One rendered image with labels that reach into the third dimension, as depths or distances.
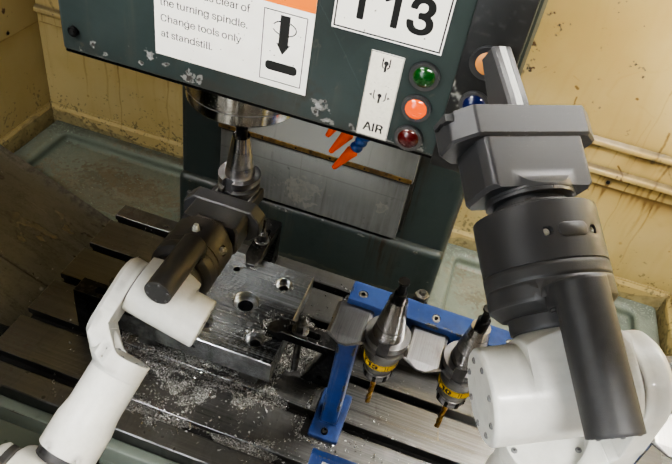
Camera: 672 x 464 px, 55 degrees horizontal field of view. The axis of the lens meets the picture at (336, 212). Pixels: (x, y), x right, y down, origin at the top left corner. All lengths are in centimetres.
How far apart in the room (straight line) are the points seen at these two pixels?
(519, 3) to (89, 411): 63
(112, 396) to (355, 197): 83
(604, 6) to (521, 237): 122
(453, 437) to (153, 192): 125
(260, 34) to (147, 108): 155
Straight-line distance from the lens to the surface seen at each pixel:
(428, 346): 91
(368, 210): 150
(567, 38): 166
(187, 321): 81
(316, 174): 148
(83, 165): 222
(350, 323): 91
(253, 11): 60
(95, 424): 83
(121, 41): 69
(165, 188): 210
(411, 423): 122
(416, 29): 56
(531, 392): 44
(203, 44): 64
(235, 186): 95
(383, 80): 59
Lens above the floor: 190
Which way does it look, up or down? 40 degrees down
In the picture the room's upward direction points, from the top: 11 degrees clockwise
